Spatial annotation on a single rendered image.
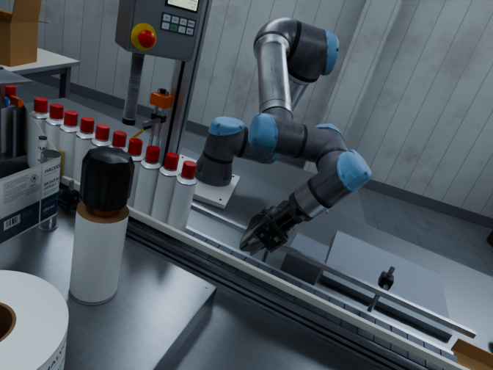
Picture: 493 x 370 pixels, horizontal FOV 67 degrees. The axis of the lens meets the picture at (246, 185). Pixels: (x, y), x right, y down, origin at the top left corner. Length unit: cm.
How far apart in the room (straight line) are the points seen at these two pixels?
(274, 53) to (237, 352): 69
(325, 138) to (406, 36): 343
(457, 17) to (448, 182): 167
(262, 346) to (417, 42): 371
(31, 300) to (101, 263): 17
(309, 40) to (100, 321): 84
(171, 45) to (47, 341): 69
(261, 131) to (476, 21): 373
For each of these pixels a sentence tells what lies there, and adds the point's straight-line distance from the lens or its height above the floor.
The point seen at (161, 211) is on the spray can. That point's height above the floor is 93.
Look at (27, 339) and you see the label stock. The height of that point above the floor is 102.
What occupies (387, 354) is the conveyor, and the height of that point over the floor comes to 87.
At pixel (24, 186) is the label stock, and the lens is 85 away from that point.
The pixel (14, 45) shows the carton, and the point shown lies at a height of 90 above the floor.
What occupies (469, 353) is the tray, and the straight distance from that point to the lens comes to 116.
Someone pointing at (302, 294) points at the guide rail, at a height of 91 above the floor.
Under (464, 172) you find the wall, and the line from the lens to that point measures 467.
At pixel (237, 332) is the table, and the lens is 87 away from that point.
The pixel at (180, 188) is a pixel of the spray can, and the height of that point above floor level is 103.
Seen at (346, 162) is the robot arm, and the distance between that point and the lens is 75.
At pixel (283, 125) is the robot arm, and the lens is 79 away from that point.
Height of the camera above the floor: 145
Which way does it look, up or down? 25 degrees down
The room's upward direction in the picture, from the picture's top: 17 degrees clockwise
